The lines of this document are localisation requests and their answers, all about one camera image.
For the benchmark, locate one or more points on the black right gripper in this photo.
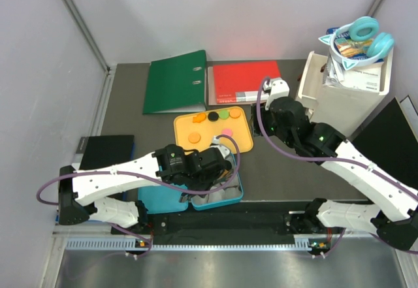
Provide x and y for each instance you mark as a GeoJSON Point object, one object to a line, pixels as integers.
{"type": "Point", "coordinates": [255, 121]}

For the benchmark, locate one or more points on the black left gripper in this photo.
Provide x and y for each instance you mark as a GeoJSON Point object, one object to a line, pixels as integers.
{"type": "Point", "coordinates": [208, 185]}

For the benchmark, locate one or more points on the orange round cookie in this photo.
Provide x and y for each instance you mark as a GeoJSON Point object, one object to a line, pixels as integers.
{"type": "Point", "coordinates": [235, 113]}
{"type": "Point", "coordinates": [194, 137]}

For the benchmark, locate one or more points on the yellow plastic tray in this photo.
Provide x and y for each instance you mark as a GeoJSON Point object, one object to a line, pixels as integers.
{"type": "Point", "coordinates": [208, 130]}

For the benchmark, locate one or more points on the teal tin lid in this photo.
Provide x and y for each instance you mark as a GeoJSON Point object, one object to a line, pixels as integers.
{"type": "Point", "coordinates": [162, 200]}

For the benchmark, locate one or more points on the metal kitchen tongs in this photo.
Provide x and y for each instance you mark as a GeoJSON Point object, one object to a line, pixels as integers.
{"type": "Point", "coordinates": [229, 192]}

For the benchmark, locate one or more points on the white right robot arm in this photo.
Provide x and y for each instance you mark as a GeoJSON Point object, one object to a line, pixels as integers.
{"type": "Point", "coordinates": [390, 215]}

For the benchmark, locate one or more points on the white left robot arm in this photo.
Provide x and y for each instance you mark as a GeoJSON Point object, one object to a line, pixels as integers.
{"type": "Point", "coordinates": [88, 195]}

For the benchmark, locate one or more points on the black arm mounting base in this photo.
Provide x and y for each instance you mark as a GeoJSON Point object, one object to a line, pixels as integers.
{"type": "Point", "coordinates": [276, 217]}

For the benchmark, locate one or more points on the teal cookie tin box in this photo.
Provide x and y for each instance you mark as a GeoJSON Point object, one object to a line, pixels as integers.
{"type": "Point", "coordinates": [221, 203]}

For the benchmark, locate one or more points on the pink round cookie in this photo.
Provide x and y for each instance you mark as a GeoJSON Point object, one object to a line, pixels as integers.
{"type": "Point", "coordinates": [227, 132]}

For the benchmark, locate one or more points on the orange fish-shaped cookie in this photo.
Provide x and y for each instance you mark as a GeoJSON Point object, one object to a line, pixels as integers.
{"type": "Point", "coordinates": [199, 118]}

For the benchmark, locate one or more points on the green round cookie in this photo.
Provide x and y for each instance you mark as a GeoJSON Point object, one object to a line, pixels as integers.
{"type": "Point", "coordinates": [223, 114]}

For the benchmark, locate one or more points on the white storage cabinet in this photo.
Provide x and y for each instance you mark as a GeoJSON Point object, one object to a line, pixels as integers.
{"type": "Point", "coordinates": [343, 109]}

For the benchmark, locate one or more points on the red folder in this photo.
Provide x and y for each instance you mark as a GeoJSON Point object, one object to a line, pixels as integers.
{"type": "Point", "coordinates": [248, 75]}

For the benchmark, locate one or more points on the black notebook at left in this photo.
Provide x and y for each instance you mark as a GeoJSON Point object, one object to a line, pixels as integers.
{"type": "Point", "coordinates": [93, 152]}

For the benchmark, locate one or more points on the black binder at right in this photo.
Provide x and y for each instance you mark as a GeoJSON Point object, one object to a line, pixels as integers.
{"type": "Point", "coordinates": [390, 142]}

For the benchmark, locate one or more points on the teal cat-ear headphones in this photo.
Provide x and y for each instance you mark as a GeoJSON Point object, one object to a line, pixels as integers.
{"type": "Point", "coordinates": [362, 29]}

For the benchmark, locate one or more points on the green ring binder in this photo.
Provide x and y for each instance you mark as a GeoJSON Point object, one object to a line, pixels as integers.
{"type": "Point", "coordinates": [176, 85]}

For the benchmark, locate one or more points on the white cable duct rail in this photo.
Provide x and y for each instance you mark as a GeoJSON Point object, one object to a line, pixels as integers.
{"type": "Point", "coordinates": [132, 244]}

